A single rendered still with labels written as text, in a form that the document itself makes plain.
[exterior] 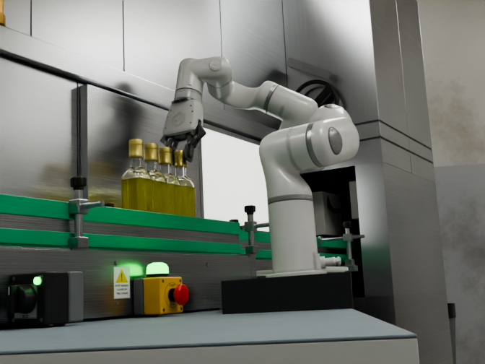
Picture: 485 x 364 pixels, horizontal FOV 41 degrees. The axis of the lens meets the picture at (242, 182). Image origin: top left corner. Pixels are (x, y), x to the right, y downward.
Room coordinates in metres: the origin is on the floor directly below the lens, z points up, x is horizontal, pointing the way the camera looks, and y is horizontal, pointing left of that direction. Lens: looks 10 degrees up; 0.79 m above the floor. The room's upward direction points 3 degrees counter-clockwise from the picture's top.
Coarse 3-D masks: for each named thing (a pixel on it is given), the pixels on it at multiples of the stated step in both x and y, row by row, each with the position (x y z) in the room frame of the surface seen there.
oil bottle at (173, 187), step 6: (168, 174) 1.60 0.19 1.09; (168, 180) 1.58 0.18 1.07; (174, 180) 1.60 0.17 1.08; (168, 186) 1.58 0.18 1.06; (174, 186) 1.60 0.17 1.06; (168, 192) 1.58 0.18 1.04; (174, 192) 1.60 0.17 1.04; (168, 198) 1.58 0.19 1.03; (174, 198) 1.60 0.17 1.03; (168, 204) 1.58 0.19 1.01; (174, 204) 1.60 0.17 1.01; (180, 204) 1.62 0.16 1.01; (168, 210) 1.58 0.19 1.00; (174, 210) 1.60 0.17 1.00; (180, 210) 1.62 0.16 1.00
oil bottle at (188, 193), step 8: (176, 176) 1.65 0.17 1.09; (184, 176) 1.65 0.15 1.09; (184, 184) 1.63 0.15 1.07; (192, 184) 1.66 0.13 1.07; (184, 192) 1.63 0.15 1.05; (192, 192) 1.66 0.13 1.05; (184, 200) 1.63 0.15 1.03; (192, 200) 1.66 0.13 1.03; (184, 208) 1.63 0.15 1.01; (192, 208) 1.66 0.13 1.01; (192, 216) 1.65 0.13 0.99
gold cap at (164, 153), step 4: (160, 148) 1.60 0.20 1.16; (164, 148) 1.60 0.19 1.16; (168, 148) 1.60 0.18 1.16; (160, 152) 1.61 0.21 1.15; (164, 152) 1.60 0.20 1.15; (168, 152) 1.60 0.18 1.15; (160, 156) 1.60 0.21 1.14; (164, 156) 1.60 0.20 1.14; (168, 156) 1.60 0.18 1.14; (160, 160) 1.60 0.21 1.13; (164, 160) 1.60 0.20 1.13; (168, 160) 1.60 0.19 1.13; (160, 164) 1.61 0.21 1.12
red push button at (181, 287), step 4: (180, 284) 1.25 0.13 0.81; (176, 288) 1.24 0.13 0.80; (180, 288) 1.24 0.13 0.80; (184, 288) 1.25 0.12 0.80; (172, 292) 1.25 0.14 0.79; (176, 292) 1.23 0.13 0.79; (180, 292) 1.24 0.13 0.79; (184, 292) 1.25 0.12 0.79; (188, 292) 1.26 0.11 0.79; (172, 296) 1.25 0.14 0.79; (176, 296) 1.23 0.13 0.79; (180, 296) 1.24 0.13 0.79; (184, 296) 1.25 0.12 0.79; (188, 296) 1.26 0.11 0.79; (176, 300) 1.24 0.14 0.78; (180, 300) 1.24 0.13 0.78; (184, 300) 1.25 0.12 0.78; (180, 304) 1.24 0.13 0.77; (184, 304) 1.25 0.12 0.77
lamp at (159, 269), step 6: (150, 264) 1.27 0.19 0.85; (156, 264) 1.26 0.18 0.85; (162, 264) 1.27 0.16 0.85; (150, 270) 1.26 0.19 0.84; (156, 270) 1.26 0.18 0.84; (162, 270) 1.26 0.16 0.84; (168, 270) 1.28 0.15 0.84; (150, 276) 1.26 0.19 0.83; (156, 276) 1.26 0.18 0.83; (162, 276) 1.26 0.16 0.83; (168, 276) 1.28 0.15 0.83
